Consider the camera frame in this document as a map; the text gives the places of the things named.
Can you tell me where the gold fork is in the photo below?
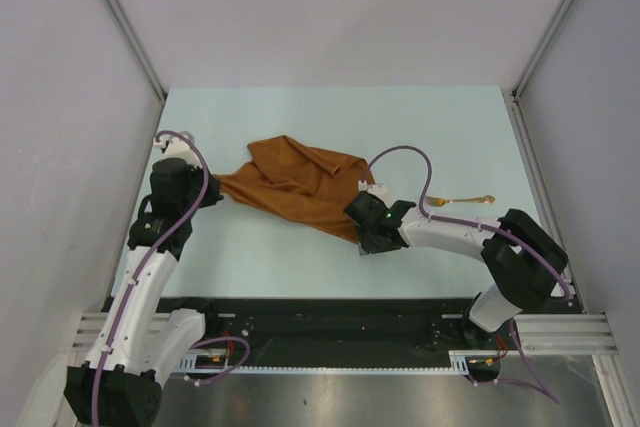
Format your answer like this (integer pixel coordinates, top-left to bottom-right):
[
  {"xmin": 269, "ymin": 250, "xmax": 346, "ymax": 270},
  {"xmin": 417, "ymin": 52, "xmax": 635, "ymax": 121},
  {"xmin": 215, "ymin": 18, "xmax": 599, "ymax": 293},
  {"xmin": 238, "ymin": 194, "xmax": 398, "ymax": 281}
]
[{"xmin": 424, "ymin": 195, "xmax": 496, "ymax": 207}]

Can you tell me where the orange cloth napkin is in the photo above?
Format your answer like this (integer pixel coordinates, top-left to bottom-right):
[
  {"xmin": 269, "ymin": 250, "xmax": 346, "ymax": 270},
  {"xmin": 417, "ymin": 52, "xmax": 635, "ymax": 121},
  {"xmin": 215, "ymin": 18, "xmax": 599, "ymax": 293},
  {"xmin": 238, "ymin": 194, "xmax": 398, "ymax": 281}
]
[{"xmin": 217, "ymin": 135, "xmax": 374, "ymax": 243}]

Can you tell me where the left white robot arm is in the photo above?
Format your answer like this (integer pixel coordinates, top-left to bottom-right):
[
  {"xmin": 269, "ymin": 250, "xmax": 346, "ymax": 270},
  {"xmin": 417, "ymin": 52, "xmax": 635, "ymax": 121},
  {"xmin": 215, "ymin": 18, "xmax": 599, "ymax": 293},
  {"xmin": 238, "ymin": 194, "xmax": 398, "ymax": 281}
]
[{"xmin": 64, "ymin": 157, "xmax": 222, "ymax": 426}]

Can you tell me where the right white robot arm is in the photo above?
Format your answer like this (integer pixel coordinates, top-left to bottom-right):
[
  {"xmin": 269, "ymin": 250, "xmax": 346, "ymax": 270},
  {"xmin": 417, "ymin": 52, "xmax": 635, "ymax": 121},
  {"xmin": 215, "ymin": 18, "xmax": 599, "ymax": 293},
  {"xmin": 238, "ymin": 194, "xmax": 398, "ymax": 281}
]
[{"xmin": 344, "ymin": 190, "xmax": 572, "ymax": 348}]

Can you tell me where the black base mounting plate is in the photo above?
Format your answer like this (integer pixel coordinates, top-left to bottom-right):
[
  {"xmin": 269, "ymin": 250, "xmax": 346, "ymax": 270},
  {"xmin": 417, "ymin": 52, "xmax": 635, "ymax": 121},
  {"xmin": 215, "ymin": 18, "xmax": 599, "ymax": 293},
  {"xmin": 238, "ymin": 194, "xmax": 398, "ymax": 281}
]
[{"xmin": 102, "ymin": 298, "xmax": 584, "ymax": 381}]

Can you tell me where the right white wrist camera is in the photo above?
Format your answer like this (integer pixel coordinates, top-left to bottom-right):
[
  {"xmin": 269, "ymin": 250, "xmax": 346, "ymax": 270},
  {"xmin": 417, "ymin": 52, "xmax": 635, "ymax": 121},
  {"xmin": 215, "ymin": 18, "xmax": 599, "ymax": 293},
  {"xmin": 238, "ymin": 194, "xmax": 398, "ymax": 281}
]
[{"xmin": 358, "ymin": 180, "xmax": 392, "ymax": 206}]

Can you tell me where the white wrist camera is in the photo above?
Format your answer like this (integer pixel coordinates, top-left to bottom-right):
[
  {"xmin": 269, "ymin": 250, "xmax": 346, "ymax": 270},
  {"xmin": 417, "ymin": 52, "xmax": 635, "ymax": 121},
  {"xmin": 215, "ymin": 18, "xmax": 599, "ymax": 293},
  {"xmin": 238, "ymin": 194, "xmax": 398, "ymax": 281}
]
[
  {"xmin": 358, "ymin": 180, "xmax": 392, "ymax": 206},
  {"xmin": 153, "ymin": 131, "xmax": 198, "ymax": 164}
]

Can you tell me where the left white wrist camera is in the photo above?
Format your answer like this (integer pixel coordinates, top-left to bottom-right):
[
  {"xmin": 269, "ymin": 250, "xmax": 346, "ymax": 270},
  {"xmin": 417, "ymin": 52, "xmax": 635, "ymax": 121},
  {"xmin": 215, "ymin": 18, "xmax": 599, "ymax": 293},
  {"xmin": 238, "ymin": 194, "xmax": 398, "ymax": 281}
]
[{"xmin": 153, "ymin": 131, "xmax": 198, "ymax": 164}]

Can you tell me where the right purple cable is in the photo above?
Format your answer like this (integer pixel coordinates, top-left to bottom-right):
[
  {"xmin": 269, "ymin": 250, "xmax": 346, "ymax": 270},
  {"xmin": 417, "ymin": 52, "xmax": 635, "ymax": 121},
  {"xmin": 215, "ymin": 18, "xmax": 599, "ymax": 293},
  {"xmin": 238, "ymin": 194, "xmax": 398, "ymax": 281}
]
[{"xmin": 359, "ymin": 145, "xmax": 574, "ymax": 404}]

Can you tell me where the white slotted cable duct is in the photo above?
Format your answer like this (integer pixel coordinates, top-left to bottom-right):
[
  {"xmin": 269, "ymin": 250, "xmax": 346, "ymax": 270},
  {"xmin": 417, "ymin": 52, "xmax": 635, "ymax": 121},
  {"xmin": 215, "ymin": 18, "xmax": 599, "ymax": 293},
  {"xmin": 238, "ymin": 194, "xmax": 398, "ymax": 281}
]
[{"xmin": 169, "ymin": 349, "xmax": 474, "ymax": 377}]

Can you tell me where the aluminium right side rail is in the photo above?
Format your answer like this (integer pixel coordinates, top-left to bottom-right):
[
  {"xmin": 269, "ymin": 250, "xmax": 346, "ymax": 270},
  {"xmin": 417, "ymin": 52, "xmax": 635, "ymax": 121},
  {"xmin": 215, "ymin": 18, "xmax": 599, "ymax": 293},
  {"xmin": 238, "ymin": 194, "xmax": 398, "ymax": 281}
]
[{"xmin": 502, "ymin": 89, "xmax": 581, "ymax": 301}]

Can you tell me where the aluminium front frame rail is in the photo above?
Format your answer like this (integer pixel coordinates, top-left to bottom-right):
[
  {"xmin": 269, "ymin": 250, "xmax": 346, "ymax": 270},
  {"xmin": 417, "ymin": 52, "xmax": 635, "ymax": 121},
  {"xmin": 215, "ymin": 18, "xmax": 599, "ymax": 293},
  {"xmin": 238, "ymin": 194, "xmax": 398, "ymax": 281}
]
[{"xmin": 71, "ymin": 312, "xmax": 618, "ymax": 356}]

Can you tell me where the left corner aluminium post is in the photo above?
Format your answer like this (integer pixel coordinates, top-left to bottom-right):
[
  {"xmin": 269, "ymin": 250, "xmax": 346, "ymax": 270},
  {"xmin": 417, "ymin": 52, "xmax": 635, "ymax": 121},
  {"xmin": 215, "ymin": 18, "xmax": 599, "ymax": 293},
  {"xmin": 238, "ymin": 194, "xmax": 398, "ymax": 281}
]
[{"xmin": 101, "ymin": 0, "xmax": 168, "ymax": 106}]

